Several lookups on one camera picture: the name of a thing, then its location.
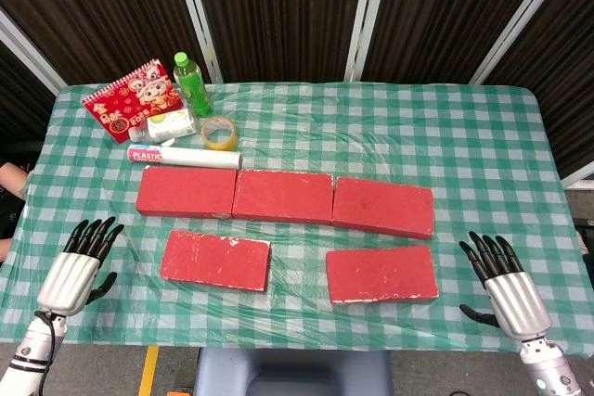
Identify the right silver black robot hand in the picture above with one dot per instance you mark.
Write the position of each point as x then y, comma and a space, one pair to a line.
517, 303

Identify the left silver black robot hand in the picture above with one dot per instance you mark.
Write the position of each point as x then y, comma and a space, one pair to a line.
69, 280

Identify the red brick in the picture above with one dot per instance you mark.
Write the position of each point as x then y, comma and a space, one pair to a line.
283, 196
215, 260
380, 274
185, 192
383, 207

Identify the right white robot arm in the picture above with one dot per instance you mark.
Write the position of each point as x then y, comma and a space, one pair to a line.
547, 368

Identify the person forearm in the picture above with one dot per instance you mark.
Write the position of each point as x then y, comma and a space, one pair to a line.
11, 180

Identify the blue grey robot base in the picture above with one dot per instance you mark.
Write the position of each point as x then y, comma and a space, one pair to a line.
292, 368

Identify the white plastic wrap roll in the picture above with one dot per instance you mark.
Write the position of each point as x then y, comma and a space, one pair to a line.
195, 157

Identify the white labelled plastic bottle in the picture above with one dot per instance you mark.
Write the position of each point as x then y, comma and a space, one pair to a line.
167, 126

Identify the red spiral desk calendar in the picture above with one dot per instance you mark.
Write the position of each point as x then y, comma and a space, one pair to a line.
120, 99

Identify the dark ribbed partition panel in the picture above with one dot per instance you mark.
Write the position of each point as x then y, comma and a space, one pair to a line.
455, 11
278, 11
107, 11
18, 99
557, 90

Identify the yellowish packing tape roll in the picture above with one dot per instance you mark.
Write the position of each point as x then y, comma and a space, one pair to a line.
218, 144

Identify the green drink bottle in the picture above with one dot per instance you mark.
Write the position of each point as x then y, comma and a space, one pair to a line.
195, 90

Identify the green white checked tablecloth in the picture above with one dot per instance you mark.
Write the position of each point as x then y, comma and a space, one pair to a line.
325, 127

